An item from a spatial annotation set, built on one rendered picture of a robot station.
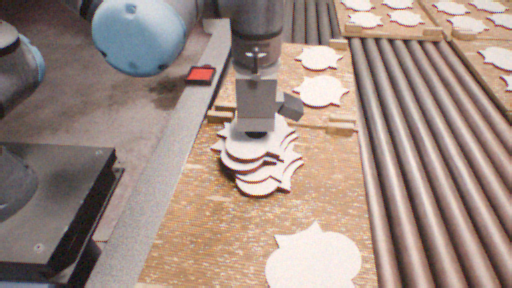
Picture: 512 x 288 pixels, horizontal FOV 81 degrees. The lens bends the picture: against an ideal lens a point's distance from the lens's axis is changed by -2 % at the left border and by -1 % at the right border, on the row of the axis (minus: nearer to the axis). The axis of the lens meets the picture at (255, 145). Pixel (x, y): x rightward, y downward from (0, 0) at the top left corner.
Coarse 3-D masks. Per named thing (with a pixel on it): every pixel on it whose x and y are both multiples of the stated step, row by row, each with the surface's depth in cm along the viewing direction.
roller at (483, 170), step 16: (416, 48) 101; (416, 64) 96; (432, 80) 87; (448, 96) 80; (448, 112) 76; (464, 128) 71; (464, 144) 68; (480, 160) 64; (480, 176) 62; (496, 176) 60; (496, 192) 58; (496, 208) 56
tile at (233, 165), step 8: (216, 144) 57; (224, 144) 57; (224, 152) 56; (224, 160) 54; (232, 160) 54; (264, 160) 55; (272, 160) 54; (232, 168) 53; (240, 168) 53; (248, 168) 53; (256, 168) 54
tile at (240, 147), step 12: (276, 120) 59; (228, 132) 56; (240, 132) 57; (276, 132) 57; (288, 132) 57; (228, 144) 54; (240, 144) 54; (252, 144) 54; (264, 144) 54; (276, 144) 54; (240, 156) 52; (252, 156) 52; (276, 156) 53
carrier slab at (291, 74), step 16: (288, 48) 97; (288, 64) 89; (336, 64) 89; (288, 80) 83; (352, 80) 83; (224, 96) 77; (352, 96) 77; (304, 112) 73; (320, 112) 73; (336, 112) 73; (352, 112) 73; (320, 128) 70
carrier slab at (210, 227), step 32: (224, 128) 68; (192, 160) 61; (320, 160) 61; (352, 160) 61; (192, 192) 55; (224, 192) 55; (320, 192) 55; (352, 192) 55; (192, 224) 51; (224, 224) 51; (256, 224) 51; (288, 224) 51; (320, 224) 51; (352, 224) 51; (160, 256) 47; (192, 256) 47; (224, 256) 47; (256, 256) 47
